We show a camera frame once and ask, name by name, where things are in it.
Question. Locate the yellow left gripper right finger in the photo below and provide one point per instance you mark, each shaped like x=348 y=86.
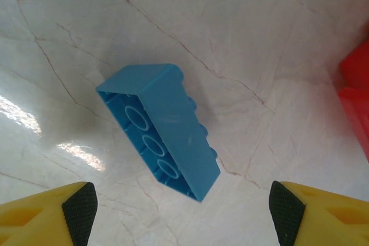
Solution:
x=331 y=223

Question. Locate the red plastic bin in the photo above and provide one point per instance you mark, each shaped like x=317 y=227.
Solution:
x=356 y=96

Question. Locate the blue lego brick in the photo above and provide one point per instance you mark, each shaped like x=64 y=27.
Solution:
x=178 y=125

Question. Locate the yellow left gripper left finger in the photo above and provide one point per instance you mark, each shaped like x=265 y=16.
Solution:
x=31 y=223

